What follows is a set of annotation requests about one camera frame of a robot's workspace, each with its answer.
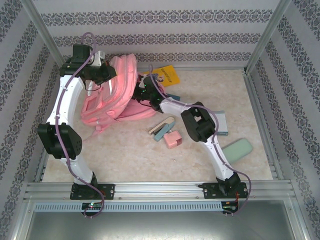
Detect pink backpack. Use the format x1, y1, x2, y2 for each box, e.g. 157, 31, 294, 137
80, 54, 163, 142

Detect small teal blue booklet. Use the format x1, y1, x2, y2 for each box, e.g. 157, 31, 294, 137
165, 93, 181, 103

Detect yellow book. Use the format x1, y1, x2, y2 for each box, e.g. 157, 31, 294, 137
142, 64, 181, 88

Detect beige and blue stapler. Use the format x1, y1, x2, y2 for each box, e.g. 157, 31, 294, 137
148, 116, 177, 143

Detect pink pencil sharpener box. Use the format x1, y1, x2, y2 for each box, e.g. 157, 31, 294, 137
162, 131, 183, 150

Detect grey notebook with teal spine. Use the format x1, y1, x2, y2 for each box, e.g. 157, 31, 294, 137
213, 111, 230, 137

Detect pale green pencil case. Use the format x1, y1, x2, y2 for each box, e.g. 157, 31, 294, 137
222, 138, 253, 166

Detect grey metal sheet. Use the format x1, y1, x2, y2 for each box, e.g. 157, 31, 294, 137
14, 211, 307, 240

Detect aluminium frame post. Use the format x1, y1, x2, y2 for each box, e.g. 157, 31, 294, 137
243, 0, 293, 75
19, 0, 72, 77

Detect aluminium mounting rail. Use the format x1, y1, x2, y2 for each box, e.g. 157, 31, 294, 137
24, 181, 294, 201

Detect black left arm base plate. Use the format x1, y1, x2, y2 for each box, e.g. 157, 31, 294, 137
70, 183, 116, 201

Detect slotted grey cable duct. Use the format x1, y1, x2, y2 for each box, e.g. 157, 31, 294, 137
33, 201, 224, 213

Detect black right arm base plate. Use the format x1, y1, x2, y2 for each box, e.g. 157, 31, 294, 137
198, 182, 248, 200

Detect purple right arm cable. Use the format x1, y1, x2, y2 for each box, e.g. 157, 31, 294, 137
148, 64, 253, 216

